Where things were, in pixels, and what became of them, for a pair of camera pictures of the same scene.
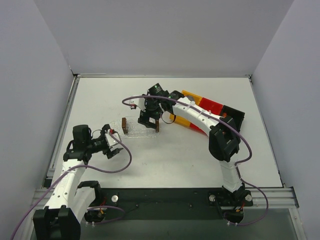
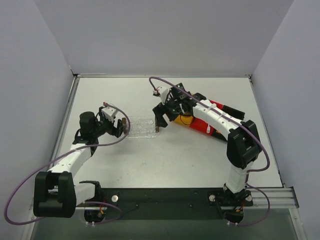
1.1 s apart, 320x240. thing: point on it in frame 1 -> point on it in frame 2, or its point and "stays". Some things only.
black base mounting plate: [164, 203] stays
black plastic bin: [237, 116] stays
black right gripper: [146, 121] -> [163, 113]
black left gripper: [110, 152] -> [115, 128]
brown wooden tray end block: [124, 125] stays
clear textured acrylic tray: [135, 129] stays
